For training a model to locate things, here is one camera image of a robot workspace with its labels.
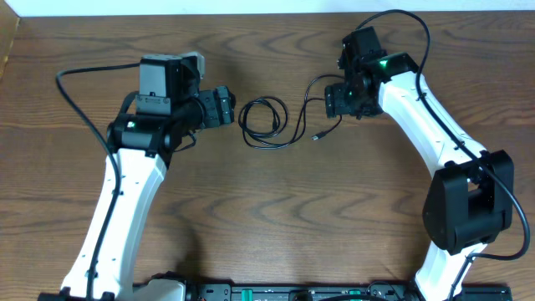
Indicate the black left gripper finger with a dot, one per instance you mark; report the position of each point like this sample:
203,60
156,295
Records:
227,117
226,98

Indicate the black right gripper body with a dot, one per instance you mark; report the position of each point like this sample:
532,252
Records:
344,99

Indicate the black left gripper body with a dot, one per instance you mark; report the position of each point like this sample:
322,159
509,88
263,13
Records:
225,105

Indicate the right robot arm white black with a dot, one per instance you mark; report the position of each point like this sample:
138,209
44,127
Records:
465,210

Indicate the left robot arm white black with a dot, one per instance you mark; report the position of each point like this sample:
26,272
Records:
152,122

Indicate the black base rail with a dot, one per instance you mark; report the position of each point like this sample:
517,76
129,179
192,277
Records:
334,292

